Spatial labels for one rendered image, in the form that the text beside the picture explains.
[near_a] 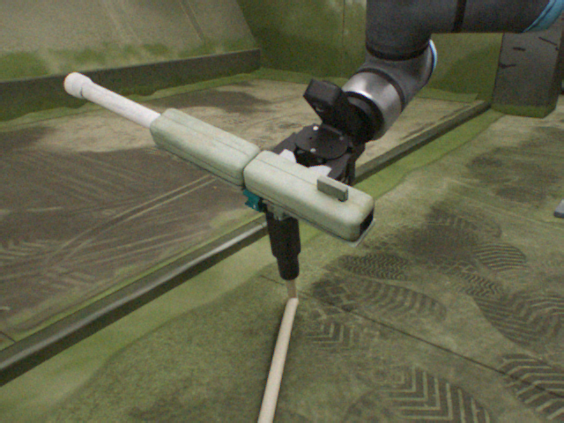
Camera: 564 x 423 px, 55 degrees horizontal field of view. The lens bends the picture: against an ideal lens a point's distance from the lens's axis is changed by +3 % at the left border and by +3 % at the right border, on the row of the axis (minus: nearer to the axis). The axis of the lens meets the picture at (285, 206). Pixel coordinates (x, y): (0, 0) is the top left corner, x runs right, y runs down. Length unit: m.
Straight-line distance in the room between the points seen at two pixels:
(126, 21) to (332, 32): 0.85
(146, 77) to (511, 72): 1.35
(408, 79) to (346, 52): 1.60
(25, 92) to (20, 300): 1.15
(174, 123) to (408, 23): 0.33
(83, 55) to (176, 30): 0.47
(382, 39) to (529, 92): 1.40
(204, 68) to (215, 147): 1.75
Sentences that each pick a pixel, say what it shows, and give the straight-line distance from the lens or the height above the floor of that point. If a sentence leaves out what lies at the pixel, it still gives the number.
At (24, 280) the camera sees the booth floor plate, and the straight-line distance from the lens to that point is 0.89.
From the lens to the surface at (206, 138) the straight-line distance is 0.65.
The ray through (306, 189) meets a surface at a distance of 0.57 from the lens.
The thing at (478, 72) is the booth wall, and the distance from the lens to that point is 2.16.
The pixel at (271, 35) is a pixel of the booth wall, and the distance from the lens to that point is 2.60.
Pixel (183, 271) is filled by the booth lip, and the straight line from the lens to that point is 0.86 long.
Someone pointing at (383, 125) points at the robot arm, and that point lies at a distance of 0.75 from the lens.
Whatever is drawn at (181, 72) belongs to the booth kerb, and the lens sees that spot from 2.28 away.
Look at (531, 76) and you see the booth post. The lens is 2.11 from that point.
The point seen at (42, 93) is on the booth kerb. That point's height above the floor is 0.11.
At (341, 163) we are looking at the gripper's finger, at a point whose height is 0.25.
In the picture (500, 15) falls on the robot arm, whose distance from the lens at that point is 0.75.
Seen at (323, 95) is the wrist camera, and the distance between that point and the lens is 0.63.
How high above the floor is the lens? 0.45
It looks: 23 degrees down
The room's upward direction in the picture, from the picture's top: straight up
